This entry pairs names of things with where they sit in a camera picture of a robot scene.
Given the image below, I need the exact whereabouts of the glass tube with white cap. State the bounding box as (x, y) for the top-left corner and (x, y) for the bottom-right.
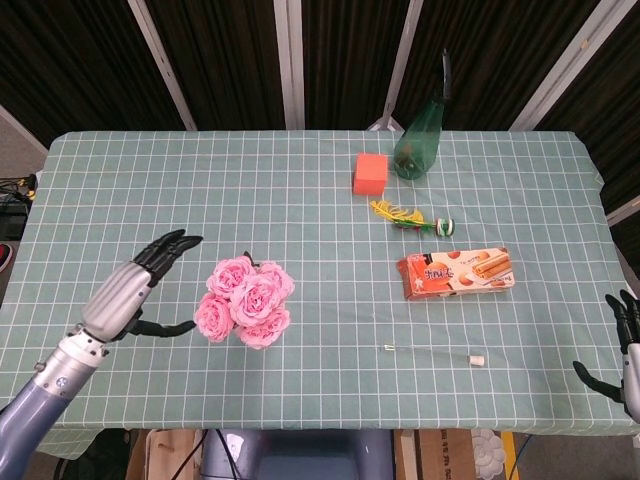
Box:
(382, 343), (487, 367)

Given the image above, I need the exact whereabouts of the white partition frame post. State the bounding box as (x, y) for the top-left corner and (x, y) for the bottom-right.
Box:
(509, 0), (616, 132)
(367, 0), (426, 132)
(127, 0), (199, 131)
(272, 0), (306, 130)

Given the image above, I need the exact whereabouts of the brown cardboard box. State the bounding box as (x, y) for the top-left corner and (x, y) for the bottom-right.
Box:
(394, 429), (476, 480)

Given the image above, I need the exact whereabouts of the green spray bottle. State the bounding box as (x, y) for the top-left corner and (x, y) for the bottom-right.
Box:
(393, 48), (455, 181)

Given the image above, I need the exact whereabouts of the green checked tablecloth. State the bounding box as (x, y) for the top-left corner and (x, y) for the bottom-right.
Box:
(0, 130), (640, 459)

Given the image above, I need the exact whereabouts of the dark pleated curtain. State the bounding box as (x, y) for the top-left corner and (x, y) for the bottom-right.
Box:
(0, 0), (640, 241)

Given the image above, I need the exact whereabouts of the bundle of cables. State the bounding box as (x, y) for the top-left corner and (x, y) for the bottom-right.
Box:
(0, 173), (39, 202)

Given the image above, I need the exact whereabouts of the orange cube block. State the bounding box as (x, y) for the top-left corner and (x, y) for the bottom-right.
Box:
(352, 152), (390, 196)

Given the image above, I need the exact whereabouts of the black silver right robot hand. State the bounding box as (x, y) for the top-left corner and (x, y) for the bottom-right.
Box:
(572, 289), (640, 424)

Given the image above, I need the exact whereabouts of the pink artificial flower bouquet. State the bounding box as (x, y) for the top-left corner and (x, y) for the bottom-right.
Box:
(193, 252), (296, 350)

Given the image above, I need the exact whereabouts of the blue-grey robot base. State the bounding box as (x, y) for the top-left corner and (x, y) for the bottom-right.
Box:
(202, 428), (394, 480)

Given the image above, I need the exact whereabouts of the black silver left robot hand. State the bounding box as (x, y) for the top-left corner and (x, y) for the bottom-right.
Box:
(80, 229), (204, 344)

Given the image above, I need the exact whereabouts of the yellow green feather toy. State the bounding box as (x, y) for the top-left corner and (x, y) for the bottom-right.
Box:
(369, 199), (456, 239)

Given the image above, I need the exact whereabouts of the orange biscuit box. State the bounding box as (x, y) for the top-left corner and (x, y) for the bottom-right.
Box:
(397, 246), (515, 302)

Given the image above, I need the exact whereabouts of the light wooden board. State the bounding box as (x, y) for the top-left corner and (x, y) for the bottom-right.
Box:
(124, 428), (204, 480)

